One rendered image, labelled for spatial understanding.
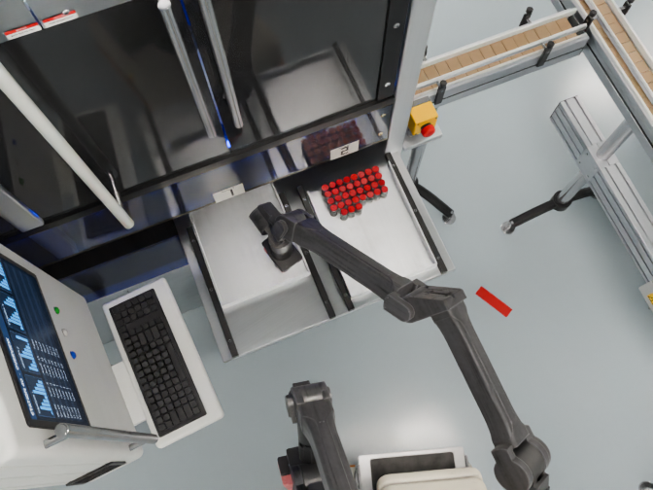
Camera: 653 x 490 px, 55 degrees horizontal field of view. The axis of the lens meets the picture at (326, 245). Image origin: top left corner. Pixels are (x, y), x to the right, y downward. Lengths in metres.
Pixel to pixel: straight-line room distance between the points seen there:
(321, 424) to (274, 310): 0.65
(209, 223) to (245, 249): 0.13
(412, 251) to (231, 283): 0.52
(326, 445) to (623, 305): 2.00
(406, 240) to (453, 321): 0.57
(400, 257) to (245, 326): 0.48
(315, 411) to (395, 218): 0.81
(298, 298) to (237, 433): 0.98
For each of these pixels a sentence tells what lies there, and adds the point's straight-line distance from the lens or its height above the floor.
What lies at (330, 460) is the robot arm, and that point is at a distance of 1.12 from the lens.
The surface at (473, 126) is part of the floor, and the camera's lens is 3.05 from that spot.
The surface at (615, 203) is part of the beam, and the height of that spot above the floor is 0.52.
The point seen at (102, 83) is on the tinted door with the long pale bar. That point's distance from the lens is 1.24.
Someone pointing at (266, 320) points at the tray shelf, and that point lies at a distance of 1.77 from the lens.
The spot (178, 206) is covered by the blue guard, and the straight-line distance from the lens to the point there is 1.72.
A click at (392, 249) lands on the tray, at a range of 1.82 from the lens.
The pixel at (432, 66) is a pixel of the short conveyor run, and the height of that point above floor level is 0.93.
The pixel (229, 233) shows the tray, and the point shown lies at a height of 0.88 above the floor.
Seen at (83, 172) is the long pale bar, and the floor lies 1.50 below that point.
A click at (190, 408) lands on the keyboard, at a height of 0.83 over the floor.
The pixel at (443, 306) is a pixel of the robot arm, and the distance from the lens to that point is 1.29.
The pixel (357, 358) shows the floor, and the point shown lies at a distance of 2.64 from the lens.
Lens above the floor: 2.61
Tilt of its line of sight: 72 degrees down
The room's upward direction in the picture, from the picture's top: 1 degrees counter-clockwise
